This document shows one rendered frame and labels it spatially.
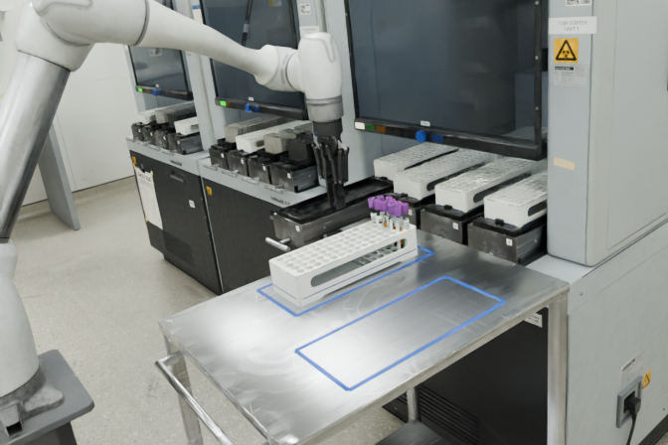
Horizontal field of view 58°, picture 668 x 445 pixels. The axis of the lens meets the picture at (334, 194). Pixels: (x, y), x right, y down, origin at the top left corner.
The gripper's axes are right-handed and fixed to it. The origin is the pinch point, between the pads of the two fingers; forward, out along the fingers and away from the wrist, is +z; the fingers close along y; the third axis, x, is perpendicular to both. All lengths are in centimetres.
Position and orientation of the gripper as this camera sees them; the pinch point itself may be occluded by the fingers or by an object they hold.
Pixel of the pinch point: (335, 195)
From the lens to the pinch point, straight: 159.4
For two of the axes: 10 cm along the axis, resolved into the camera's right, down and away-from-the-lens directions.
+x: -7.8, 2.8, -5.6
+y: -6.2, -1.9, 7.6
